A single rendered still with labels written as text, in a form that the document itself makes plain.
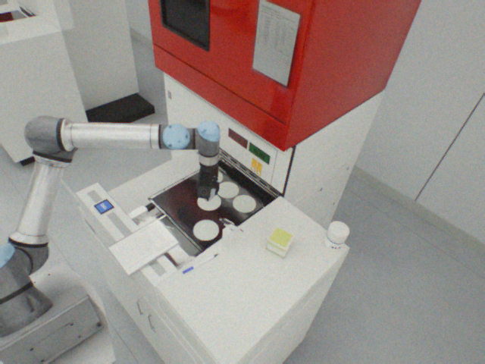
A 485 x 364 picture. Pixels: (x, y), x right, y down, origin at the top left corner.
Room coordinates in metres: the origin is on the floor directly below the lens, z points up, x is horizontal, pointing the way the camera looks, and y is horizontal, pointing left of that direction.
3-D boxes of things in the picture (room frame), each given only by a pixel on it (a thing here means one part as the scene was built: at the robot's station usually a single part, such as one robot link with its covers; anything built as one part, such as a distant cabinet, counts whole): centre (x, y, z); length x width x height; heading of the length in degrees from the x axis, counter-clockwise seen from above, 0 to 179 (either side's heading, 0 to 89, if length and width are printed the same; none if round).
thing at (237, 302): (0.65, -0.09, 0.89); 0.62 x 0.35 x 0.14; 138
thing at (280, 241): (0.73, -0.16, 1.00); 0.07 x 0.07 x 0.07; 63
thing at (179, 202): (0.98, 0.13, 0.90); 0.34 x 0.34 x 0.01; 48
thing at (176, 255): (0.77, 0.29, 0.87); 0.36 x 0.08 x 0.03; 48
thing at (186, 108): (1.27, 0.13, 1.02); 0.82 x 0.03 x 0.40; 48
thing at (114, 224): (0.75, 0.42, 0.89); 0.55 x 0.09 x 0.14; 48
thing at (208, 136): (0.94, 0.13, 1.27); 0.09 x 0.08 x 0.11; 100
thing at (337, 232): (0.77, -0.36, 1.01); 0.07 x 0.07 x 0.10
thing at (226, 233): (0.73, 0.02, 1.03); 0.06 x 0.04 x 0.13; 138
